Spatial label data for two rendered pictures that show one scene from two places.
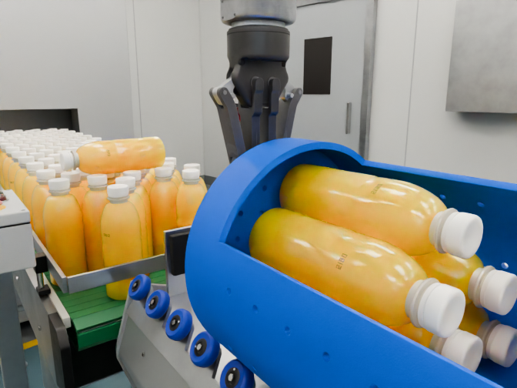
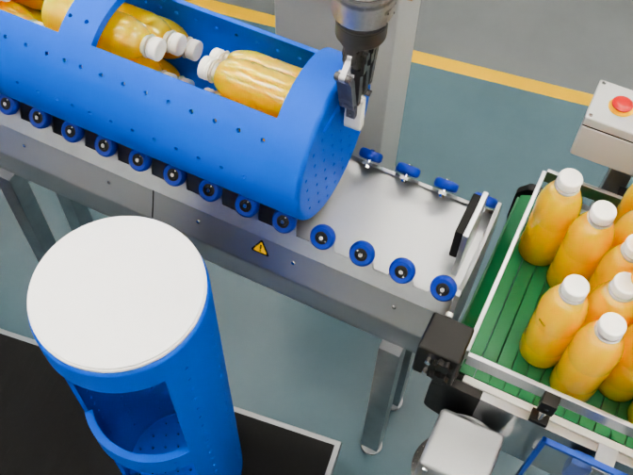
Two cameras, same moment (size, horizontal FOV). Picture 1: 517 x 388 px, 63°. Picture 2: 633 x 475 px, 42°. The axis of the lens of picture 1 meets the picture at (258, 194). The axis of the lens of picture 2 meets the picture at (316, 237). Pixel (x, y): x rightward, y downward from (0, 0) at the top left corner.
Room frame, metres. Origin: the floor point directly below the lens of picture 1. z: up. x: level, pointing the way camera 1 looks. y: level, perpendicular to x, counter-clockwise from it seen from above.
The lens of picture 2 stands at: (1.29, -0.47, 2.15)
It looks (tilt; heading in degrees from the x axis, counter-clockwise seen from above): 57 degrees down; 152
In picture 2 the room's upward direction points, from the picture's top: 2 degrees clockwise
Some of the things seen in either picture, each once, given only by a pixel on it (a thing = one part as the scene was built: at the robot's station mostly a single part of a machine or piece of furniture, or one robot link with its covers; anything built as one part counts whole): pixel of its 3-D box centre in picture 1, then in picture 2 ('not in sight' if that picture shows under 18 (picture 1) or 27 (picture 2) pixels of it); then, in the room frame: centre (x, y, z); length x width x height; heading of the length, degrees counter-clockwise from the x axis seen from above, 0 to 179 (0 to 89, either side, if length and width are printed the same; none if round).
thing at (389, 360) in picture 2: not in sight; (381, 401); (0.72, 0.03, 0.31); 0.06 x 0.06 x 0.63; 37
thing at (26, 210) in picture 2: not in sight; (42, 242); (-0.07, -0.56, 0.31); 0.06 x 0.06 x 0.63; 37
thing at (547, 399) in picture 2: not in sight; (544, 409); (1.04, 0.08, 0.94); 0.03 x 0.02 x 0.08; 37
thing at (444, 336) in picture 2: not in sight; (443, 349); (0.88, -0.01, 0.95); 0.10 x 0.07 x 0.10; 127
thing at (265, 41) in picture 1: (258, 68); (360, 38); (0.53, 0.00, 1.32); 0.08 x 0.07 x 0.09; 127
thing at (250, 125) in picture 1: (250, 125); (361, 66); (0.52, 0.01, 1.25); 0.04 x 0.01 x 0.11; 37
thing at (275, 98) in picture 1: (266, 124); (354, 76); (0.54, -0.01, 1.25); 0.04 x 0.01 x 0.11; 37
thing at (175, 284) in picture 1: (192, 259); (465, 233); (0.73, 0.12, 0.99); 0.10 x 0.02 x 0.12; 127
